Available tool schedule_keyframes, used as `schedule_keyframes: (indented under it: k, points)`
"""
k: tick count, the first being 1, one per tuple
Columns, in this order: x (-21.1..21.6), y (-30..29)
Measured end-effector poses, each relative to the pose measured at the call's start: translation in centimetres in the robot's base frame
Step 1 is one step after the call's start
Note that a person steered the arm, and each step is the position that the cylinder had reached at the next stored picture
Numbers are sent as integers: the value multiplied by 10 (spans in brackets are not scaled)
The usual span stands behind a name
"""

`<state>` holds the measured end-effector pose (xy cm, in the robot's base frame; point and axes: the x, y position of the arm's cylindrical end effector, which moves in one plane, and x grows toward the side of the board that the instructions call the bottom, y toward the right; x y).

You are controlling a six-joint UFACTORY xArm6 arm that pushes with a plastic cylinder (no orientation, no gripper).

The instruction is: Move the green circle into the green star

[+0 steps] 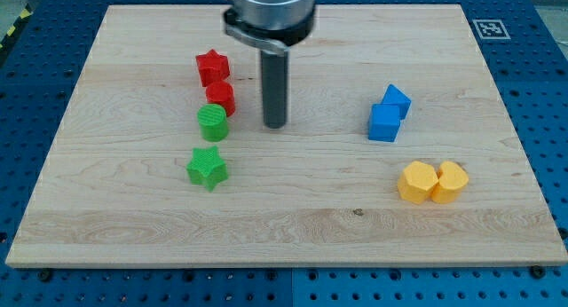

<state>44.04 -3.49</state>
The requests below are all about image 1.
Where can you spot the red cylinder block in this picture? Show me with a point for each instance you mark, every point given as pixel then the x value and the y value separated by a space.
pixel 221 93

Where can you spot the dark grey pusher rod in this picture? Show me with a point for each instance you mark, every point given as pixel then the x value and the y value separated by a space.
pixel 274 82

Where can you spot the yellow hexagon block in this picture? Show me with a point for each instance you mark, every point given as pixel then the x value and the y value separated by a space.
pixel 416 182

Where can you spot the blue triangle block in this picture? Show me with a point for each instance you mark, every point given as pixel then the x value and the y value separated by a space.
pixel 395 97

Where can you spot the light wooden board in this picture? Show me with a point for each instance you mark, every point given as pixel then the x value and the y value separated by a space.
pixel 114 192

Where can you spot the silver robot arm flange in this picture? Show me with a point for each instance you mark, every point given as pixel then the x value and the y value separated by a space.
pixel 271 26

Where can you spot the green star block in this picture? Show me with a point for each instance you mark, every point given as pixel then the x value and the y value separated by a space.
pixel 207 168

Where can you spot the green cylinder block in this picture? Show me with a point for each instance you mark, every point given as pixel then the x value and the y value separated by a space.
pixel 212 120

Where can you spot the blue cube block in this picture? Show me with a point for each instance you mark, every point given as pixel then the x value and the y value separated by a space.
pixel 383 123

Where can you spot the red star block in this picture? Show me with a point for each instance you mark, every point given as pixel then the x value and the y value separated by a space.
pixel 212 67

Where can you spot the white fiducial marker tag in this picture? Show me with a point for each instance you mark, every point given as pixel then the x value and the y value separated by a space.
pixel 490 29

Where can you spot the yellow heart block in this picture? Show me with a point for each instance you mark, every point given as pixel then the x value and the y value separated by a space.
pixel 452 179

